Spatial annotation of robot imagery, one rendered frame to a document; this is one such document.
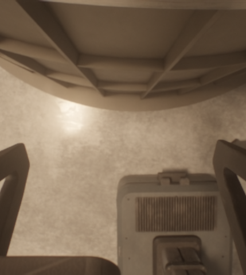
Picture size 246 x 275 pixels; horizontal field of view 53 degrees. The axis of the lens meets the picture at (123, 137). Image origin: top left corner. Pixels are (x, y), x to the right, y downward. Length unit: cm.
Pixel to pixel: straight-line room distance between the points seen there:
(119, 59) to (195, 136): 90
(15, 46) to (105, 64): 19
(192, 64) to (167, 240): 81
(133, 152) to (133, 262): 53
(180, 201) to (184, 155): 32
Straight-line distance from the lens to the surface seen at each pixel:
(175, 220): 118
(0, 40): 63
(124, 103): 130
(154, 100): 132
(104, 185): 138
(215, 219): 122
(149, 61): 56
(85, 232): 148
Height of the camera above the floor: 133
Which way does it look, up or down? 86 degrees down
